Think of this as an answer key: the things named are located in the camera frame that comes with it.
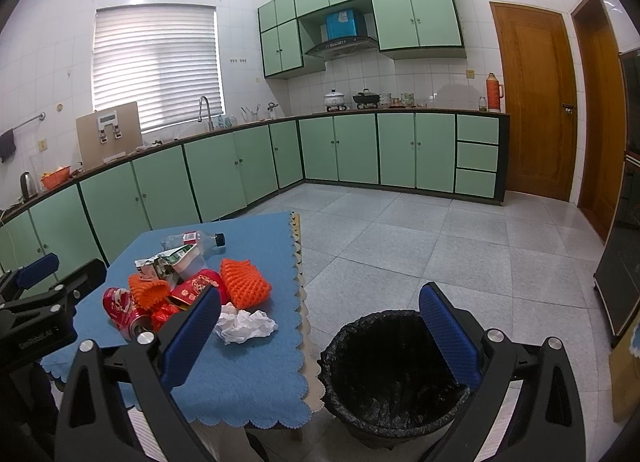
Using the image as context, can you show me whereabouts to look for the crushed red soda can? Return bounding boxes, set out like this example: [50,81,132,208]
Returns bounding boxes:
[102,288,152,342]

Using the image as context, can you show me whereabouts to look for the green white milk carton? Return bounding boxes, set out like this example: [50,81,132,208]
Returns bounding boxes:
[134,245,202,281]

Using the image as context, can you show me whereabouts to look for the red gold paper bag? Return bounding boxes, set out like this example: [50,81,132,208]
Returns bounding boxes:
[169,268,230,308]

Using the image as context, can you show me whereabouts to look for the white tissue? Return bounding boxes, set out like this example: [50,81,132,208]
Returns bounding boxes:
[214,303,278,345]

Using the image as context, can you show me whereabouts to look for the clear plastic bottle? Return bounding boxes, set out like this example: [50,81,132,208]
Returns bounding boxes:
[160,231,227,255]

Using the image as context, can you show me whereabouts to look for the orange foam fruit net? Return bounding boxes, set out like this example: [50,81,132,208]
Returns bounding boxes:
[220,258,271,309]

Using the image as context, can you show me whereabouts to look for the red plastic bag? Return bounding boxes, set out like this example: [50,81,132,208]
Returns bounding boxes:
[150,300,181,332]

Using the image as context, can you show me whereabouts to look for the white blue paper cup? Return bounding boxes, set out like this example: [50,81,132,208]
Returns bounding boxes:
[174,248,207,281]

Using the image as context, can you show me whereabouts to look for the black trash bin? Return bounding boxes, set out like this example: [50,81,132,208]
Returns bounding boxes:
[318,309,471,449]

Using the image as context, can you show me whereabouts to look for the blue felt table mat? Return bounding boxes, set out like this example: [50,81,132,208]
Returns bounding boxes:
[41,212,312,430]

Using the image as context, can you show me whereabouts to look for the steel kettle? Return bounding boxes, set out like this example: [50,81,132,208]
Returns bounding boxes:
[20,170,39,202]

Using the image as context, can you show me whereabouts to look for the cardboard box on floor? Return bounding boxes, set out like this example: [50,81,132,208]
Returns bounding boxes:
[608,319,640,423]

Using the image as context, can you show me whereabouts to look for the orange basin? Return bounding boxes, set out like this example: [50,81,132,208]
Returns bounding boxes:
[41,165,70,190]

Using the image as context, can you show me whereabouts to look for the dark hanging towel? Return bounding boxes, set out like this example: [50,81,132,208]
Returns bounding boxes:
[0,128,16,163]

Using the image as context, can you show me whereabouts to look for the cardboard box on counter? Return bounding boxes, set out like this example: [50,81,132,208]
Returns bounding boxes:
[76,102,142,170]

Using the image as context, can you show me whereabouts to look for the black cabinet at right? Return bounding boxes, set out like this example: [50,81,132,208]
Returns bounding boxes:
[594,49,639,346]

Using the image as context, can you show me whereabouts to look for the chrome faucet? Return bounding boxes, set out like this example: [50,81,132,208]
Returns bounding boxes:
[198,96,215,132]

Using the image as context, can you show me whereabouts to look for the white window blinds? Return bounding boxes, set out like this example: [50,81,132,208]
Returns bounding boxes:
[91,4,226,133]

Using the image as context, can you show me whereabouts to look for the green lower cabinets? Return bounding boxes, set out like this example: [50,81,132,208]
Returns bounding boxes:
[1,109,510,277]

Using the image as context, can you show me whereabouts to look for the green cabinets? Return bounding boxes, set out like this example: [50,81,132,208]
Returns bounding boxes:
[258,0,466,78]
[1,109,510,277]

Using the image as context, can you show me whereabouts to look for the white pot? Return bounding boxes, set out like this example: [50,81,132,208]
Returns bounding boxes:
[323,88,347,112]

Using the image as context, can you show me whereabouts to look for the range hood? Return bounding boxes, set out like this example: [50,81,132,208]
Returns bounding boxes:
[306,36,380,61]

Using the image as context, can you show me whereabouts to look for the orange thermos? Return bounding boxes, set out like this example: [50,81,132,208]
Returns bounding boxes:
[486,72,503,112]

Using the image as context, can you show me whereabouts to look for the wooden door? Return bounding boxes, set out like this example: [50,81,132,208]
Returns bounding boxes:
[490,2,577,201]
[572,0,626,240]

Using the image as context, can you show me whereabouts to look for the blue box above hood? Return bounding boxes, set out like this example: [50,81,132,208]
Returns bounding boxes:
[326,9,367,40]

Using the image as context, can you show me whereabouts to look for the green upper cabinets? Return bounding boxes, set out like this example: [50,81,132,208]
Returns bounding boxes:
[258,0,466,78]

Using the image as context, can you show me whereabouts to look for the wall towel bar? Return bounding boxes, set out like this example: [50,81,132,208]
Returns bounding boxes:
[12,112,47,132]

